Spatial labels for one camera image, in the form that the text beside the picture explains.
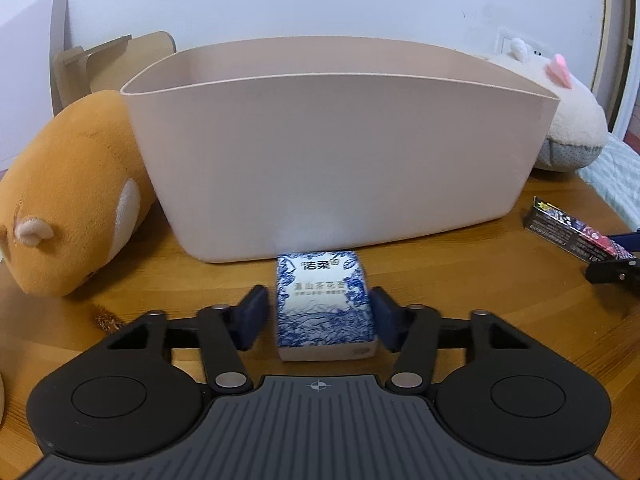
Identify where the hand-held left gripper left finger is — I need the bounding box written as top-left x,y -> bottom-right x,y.
106,285 -> 271,393

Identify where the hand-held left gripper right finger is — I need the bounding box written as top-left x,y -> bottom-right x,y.
371,286 -> 533,391

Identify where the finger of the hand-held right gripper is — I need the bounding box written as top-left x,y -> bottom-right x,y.
611,229 -> 640,253
585,259 -> 640,286

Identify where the blue white tissue pack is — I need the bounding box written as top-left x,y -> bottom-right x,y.
276,250 -> 376,362

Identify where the long patterned black pink box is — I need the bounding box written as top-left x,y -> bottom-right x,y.
524,196 -> 638,263

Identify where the beige plastic container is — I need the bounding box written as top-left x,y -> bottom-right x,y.
120,36 -> 561,265

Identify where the pale blue striped cloth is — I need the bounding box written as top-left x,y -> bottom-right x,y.
575,127 -> 640,231

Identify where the cream plush toy pink ear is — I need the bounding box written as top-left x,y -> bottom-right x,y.
470,39 -> 608,173

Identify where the orange hamster plush toy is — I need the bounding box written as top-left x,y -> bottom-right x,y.
0,90 -> 158,297

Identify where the plywood stand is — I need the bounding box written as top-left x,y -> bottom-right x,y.
52,31 -> 177,111

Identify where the pale lilac board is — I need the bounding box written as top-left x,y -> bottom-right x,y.
0,0 -> 68,171

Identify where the light wooden frame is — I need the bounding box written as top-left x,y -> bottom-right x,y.
590,0 -> 640,136

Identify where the white wall socket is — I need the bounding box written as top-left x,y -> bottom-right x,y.
495,29 -> 548,58

